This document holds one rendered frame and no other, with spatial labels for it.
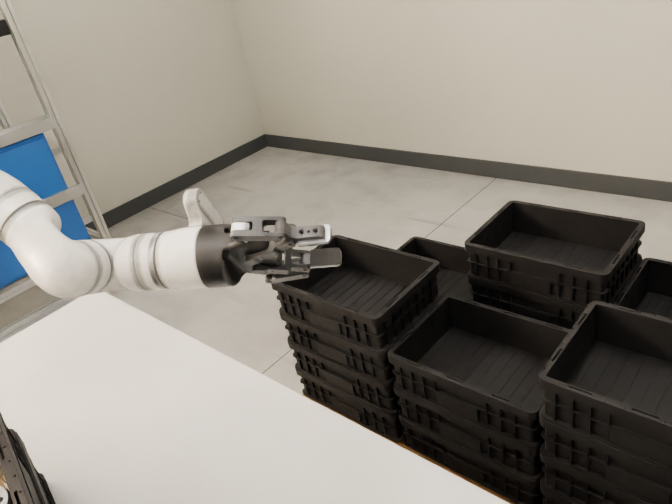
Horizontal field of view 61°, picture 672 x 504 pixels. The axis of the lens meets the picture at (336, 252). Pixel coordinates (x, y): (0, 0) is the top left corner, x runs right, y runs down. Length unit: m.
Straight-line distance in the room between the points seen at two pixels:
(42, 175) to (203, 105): 1.75
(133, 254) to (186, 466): 0.48
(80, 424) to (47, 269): 0.57
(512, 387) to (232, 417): 0.73
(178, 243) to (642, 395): 1.02
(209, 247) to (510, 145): 2.85
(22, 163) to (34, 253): 2.12
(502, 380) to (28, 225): 1.15
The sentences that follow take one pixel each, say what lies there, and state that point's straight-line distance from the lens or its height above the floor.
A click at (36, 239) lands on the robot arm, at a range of 0.77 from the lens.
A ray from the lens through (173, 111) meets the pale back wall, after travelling 4.23.
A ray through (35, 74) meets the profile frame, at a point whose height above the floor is 1.12.
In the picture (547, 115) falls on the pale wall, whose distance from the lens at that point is 3.25.
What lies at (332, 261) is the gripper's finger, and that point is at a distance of 0.68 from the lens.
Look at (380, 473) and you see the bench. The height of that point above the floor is 0.70.
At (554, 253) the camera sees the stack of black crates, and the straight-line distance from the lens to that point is 1.82.
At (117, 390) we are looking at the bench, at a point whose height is 0.70.
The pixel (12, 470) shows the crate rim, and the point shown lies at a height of 0.93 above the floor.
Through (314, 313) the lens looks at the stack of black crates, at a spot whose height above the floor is 0.53.
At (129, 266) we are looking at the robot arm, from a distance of 0.71.
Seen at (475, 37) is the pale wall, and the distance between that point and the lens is 3.32.
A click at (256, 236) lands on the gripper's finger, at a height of 1.17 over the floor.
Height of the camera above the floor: 1.44
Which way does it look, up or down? 29 degrees down
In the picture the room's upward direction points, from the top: 12 degrees counter-clockwise
